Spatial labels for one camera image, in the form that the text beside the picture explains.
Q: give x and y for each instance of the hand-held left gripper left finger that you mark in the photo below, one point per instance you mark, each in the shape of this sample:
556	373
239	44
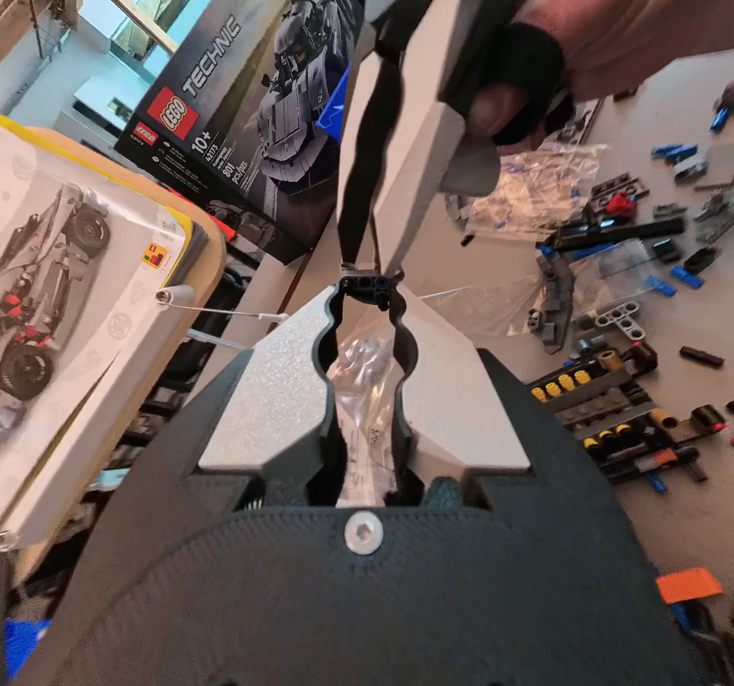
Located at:
264	410

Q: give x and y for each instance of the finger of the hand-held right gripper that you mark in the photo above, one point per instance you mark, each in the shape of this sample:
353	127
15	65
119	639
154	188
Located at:
424	124
355	141

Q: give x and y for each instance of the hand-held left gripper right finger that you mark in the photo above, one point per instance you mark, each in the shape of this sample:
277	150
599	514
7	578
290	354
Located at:
464	410

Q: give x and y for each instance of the small black lego beam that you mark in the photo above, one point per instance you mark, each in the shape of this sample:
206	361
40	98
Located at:
361	285

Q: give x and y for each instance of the lego chassis with yellow connectors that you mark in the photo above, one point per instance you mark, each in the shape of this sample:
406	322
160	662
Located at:
596	405

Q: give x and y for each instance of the dark lego set box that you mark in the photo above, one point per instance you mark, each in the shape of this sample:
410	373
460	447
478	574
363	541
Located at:
229	95

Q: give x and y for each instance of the pile of loose lego pieces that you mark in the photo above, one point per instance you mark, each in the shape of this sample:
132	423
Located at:
616	204

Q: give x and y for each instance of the lego instruction booklet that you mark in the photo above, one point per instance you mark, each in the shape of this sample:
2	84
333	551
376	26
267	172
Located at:
86	296

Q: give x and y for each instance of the person's right hand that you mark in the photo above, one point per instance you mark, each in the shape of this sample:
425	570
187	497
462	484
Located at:
631	20

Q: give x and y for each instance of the small clear bag with bits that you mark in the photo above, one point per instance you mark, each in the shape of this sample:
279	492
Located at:
533	192

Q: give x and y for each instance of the white book stand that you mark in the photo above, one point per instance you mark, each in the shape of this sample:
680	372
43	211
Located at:
180	295

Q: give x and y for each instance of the blue bin with printed tag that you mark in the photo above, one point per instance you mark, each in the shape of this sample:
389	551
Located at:
26	649

